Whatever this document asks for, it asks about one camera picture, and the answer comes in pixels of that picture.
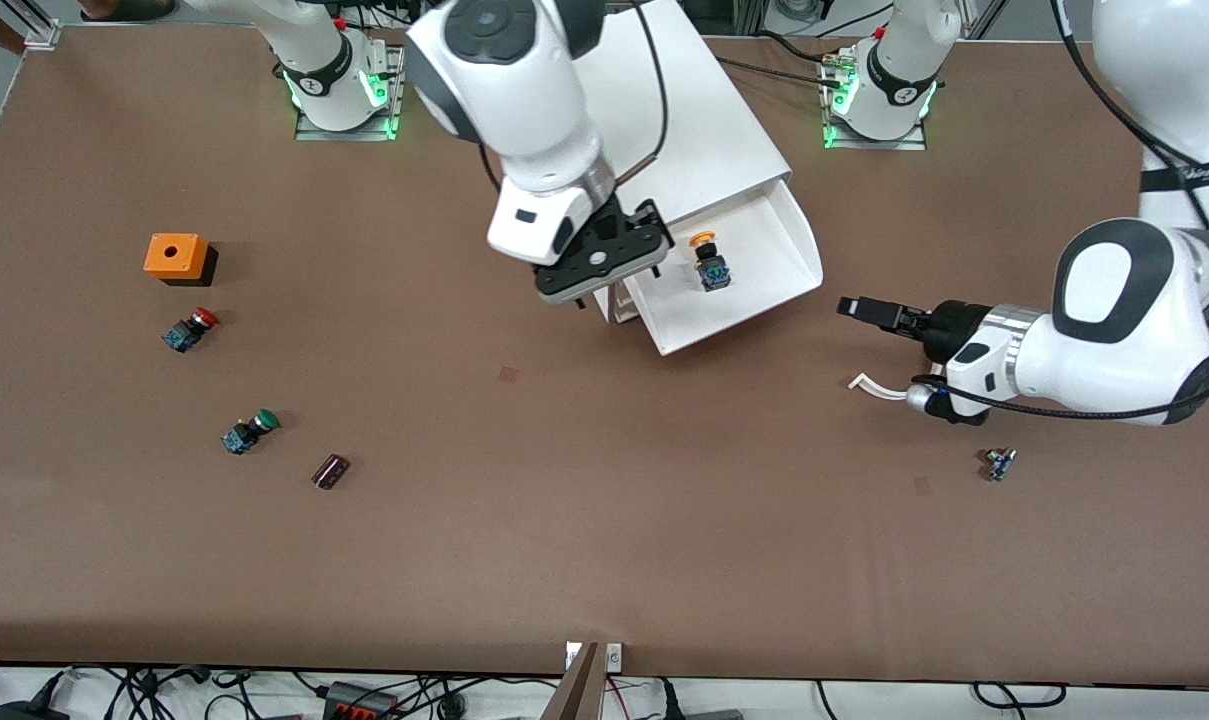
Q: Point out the brown camera mount post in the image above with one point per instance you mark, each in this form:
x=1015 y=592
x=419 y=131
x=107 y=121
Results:
x=576 y=690

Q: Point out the yellow push button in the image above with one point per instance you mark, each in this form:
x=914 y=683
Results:
x=712 y=270

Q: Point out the dark shoe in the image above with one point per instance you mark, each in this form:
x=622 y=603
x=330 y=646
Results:
x=129 y=10

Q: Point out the small metal edge bracket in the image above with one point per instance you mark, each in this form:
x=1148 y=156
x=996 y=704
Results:
x=614 y=657

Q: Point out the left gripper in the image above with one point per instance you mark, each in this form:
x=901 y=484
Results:
x=949 y=325

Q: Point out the small blue metal component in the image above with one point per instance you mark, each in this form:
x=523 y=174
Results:
x=1000 y=465

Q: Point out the white corner bracket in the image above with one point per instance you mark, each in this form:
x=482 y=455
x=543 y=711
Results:
x=42 y=36

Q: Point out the black power strip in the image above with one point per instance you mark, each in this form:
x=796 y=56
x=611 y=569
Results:
x=359 y=705

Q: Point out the orange button box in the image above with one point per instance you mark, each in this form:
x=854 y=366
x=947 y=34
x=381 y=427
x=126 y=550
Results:
x=174 y=255

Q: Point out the red push button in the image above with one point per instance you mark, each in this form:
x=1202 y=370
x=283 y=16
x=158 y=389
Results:
x=189 y=330

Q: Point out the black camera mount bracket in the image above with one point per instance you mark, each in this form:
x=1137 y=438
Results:
x=614 y=228

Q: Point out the black power adapter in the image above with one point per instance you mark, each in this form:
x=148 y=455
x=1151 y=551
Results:
x=29 y=711

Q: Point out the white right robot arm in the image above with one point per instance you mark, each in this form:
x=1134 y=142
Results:
x=524 y=90

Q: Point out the green push button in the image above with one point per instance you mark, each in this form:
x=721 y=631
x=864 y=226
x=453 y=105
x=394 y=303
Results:
x=249 y=432

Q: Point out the white drawer cabinet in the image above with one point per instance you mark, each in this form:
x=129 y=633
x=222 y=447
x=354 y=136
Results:
x=704 y=110

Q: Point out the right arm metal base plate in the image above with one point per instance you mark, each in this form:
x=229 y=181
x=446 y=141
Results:
x=398 y=95

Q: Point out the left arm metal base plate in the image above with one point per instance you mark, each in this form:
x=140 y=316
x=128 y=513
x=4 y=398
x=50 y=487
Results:
x=874 y=145

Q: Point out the dark purple capacitor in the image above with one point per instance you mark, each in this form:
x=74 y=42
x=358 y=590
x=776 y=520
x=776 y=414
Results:
x=330 y=472

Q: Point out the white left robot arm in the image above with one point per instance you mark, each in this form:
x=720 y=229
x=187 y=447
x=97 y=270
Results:
x=1124 y=330

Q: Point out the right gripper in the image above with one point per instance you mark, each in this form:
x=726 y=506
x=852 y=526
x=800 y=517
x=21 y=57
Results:
x=648 y=218

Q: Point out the white curved plastic clip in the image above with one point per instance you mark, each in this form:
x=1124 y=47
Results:
x=879 y=390

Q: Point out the aluminium frame profile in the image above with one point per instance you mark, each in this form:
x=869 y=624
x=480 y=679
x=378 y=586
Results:
x=19 y=15

